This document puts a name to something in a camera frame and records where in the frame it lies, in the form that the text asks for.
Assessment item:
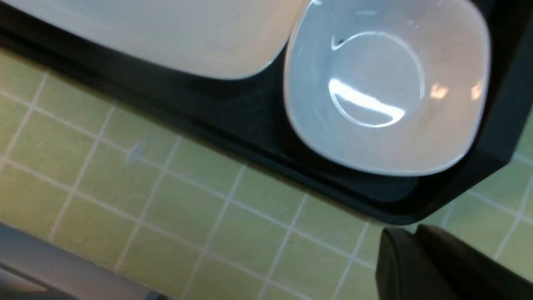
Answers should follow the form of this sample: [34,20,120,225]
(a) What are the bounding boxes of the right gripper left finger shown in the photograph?
[375,227,460,300]

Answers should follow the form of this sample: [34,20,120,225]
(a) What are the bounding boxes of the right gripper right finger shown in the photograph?
[416,225,533,300]

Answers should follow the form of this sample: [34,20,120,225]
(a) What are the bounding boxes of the white shallow bowl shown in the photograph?
[283,0,491,177]

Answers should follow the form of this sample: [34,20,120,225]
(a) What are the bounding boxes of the large white square plate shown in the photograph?
[6,0,306,80]

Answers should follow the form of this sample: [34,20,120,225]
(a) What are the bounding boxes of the black serving tray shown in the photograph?
[1,0,532,225]

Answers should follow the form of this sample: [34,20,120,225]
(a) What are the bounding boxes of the green checkered tablecloth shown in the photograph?
[0,48,533,300]

